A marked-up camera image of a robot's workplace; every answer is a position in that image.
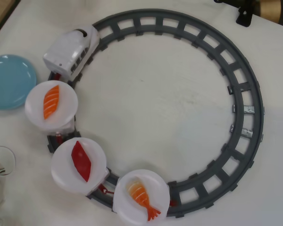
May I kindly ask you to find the orange shrimp nigiri sushi toy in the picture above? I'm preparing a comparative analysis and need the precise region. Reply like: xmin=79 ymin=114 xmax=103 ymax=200
xmin=126 ymin=176 xmax=162 ymax=222

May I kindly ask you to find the red tuna sushi toy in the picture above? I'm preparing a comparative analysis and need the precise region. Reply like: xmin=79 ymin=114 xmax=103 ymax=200
xmin=70 ymin=140 xmax=92 ymax=183

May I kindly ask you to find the orange salmon nigiri sushi toy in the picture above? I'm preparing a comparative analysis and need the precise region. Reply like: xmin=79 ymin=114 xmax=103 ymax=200
xmin=43 ymin=85 xmax=60 ymax=121

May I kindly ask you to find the white Shinkansen toy locomotive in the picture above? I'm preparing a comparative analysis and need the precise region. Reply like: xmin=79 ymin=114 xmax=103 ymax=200
xmin=42 ymin=25 xmax=101 ymax=82

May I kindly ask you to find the blue round dish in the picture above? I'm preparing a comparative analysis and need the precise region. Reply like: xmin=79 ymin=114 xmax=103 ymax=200
xmin=0 ymin=54 xmax=38 ymax=111

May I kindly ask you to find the white round plate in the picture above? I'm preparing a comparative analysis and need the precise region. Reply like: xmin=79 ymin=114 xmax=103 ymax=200
xmin=113 ymin=169 xmax=169 ymax=225
xmin=25 ymin=80 xmax=79 ymax=133
xmin=50 ymin=138 xmax=107 ymax=195

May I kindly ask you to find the grey circular toy train track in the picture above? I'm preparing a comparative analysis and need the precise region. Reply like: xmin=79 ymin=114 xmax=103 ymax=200
xmin=47 ymin=8 xmax=265 ymax=218

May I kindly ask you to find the silver foil tape strip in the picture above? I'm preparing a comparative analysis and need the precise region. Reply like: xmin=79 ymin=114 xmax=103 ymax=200
xmin=229 ymin=124 xmax=264 ymax=142
xmin=231 ymin=104 xmax=266 ymax=115

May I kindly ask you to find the black table clamp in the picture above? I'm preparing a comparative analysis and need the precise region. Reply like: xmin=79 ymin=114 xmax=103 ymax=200
xmin=213 ymin=0 xmax=253 ymax=27

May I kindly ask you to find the brown wooden furniture piece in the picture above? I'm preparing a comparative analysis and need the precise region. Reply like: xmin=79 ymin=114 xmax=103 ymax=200
xmin=252 ymin=0 xmax=283 ymax=27

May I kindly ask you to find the thin white cable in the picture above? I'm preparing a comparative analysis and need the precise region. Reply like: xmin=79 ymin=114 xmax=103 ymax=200
xmin=0 ymin=145 xmax=17 ymax=177

